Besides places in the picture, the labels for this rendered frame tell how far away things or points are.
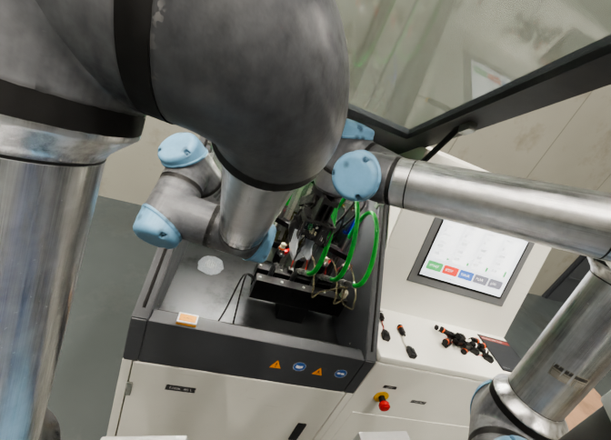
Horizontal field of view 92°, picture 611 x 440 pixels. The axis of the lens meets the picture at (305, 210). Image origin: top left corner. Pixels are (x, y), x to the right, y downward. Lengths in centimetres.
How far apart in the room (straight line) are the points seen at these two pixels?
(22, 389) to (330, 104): 26
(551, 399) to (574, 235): 32
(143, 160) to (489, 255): 263
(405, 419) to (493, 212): 104
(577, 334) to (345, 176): 41
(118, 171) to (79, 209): 285
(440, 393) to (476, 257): 50
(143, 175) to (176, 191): 250
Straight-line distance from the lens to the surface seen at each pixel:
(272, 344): 91
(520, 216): 43
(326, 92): 16
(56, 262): 23
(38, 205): 20
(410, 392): 122
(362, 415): 127
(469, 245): 128
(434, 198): 43
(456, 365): 123
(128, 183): 309
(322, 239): 67
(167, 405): 115
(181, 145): 55
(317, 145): 18
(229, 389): 107
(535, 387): 67
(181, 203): 52
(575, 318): 62
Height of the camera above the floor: 161
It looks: 23 degrees down
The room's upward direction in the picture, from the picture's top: 24 degrees clockwise
